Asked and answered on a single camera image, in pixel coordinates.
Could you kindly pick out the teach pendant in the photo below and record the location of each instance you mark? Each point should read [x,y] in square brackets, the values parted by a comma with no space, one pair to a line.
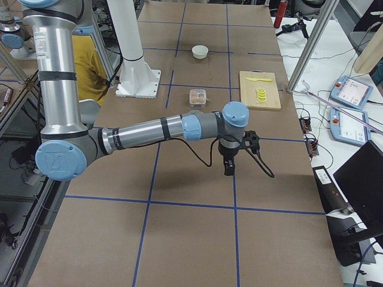
[346,129]
[351,92]

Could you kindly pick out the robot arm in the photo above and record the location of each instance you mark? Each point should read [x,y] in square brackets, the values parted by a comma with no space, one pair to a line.
[68,147]

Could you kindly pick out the upper teach pendant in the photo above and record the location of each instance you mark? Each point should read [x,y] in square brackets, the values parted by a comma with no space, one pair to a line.
[351,92]

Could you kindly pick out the clear plastic egg box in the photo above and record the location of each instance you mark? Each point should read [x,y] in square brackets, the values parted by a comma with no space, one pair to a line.
[196,91]

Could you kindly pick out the black tripod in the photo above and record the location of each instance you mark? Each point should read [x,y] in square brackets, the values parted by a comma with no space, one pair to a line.
[300,25]

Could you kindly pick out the wooden cutting board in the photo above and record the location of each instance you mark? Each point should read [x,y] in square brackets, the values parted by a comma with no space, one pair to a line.
[248,92]

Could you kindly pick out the yellow plastic knife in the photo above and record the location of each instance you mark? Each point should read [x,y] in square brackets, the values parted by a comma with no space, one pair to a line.
[268,80]

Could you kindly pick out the black box with labels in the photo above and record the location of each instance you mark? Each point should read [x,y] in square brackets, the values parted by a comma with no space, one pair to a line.
[331,198]

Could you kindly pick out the brown egg in box front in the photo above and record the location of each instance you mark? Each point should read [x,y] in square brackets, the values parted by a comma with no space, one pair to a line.
[194,98]

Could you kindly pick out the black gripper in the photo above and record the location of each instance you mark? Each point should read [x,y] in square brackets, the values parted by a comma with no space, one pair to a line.
[227,153]

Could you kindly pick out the lower teach pendant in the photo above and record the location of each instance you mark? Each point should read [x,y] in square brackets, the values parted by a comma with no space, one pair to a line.
[346,129]

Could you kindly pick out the red bottle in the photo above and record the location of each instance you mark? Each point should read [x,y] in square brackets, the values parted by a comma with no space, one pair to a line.
[280,13]

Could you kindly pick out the black monitor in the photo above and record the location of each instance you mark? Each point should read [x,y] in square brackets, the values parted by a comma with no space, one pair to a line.
[360,180]

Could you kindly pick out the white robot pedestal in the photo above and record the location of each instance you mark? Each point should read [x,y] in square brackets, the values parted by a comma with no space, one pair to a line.
[136,78]

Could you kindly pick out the aluminium camera post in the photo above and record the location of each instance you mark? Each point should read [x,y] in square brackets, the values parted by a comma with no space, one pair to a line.
[320,25]

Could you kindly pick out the person in yellow shirt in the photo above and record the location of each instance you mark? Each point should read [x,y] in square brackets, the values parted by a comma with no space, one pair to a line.
[91,77]

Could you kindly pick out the white bowl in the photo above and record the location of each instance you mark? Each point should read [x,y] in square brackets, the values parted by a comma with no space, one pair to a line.
[200,52]

